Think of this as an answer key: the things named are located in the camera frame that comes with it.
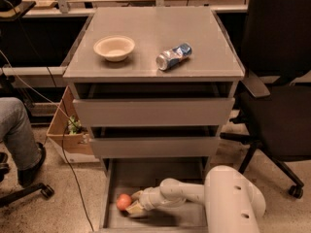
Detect grey drawer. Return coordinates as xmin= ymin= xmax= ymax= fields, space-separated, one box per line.
xmin=71 ymin=83 xmax=234 ymax=127
xmin=96 ymin=157 xmax=208 ymax=233
xmin=89 ymin=126 xmax=220 ymax=158

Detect black chair base left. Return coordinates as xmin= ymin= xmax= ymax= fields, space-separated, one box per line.
xmin=0 ymin=152 xmax=54 ymax=208

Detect green item in box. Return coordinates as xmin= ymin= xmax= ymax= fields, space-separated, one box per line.
xmin=67 ymin=116 xmax=82 ymax=135

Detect person leg in jeans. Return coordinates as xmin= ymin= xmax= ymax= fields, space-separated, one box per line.
xmin=0 ymin=97 xmax=42 ymax=171

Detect grey middle drawer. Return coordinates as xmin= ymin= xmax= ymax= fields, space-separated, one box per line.
xmin=89 ymin=126 xmax=220 ymax=158

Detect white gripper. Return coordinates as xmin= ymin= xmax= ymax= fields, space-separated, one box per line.
xmin=125 ymin=187 xmax=162 ymax=216

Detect grey drawer cabinet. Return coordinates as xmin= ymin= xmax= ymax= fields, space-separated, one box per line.
xmin=62 ymin=6 xmax=246 ymax=233

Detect white paper bowl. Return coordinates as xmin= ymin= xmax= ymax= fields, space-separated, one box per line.
xmin=93 ymin=35 xmax=135 ymax=62

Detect black office chair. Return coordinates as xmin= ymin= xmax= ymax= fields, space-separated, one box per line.
xmin=222 ymin=0 xmax=311 ymax=199

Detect grey top drawer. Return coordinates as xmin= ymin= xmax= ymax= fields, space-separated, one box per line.
xmin=71 ymin=83 xmax=234 ymax=127

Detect cardboard box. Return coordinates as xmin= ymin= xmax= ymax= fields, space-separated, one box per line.
xmin=47 ymin=86 xmax=97 ymax=163

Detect black floor cable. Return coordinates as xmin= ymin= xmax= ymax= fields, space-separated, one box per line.
xmin=45 ymin=65 xmax=95 ymax=233

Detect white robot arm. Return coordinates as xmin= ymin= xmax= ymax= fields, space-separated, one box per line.
xmin=125 ymin=165 xmax=266 ymax=233

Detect black shoe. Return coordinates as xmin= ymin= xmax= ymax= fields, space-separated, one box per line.
xmin=17 ymin=143 xmax=46 ymax=187

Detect crushed blue soda can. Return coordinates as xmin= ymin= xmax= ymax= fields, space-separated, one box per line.
xmin=155 ymin=43 xmax=192 ymax=71

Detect red apple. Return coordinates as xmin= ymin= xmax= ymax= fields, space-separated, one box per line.
xmin=116 ymin=193 xmax=132 ymax=211

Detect grey bottom drawer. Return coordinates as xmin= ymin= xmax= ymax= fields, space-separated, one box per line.
xmin=96 ymin=157 xmax=208 ymax=233

